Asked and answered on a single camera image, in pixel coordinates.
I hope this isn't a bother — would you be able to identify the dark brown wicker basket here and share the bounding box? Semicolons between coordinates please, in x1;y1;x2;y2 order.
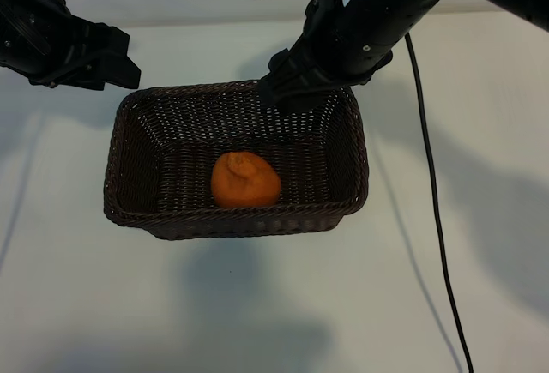
103;81;371;241

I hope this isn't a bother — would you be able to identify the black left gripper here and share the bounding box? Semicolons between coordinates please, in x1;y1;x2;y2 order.
0;0;142;91

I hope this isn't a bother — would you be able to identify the long black cable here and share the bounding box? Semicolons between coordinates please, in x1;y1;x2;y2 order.
403;33;474;373

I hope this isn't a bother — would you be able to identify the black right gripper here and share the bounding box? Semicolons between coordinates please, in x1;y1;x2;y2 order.
256;0;447;122

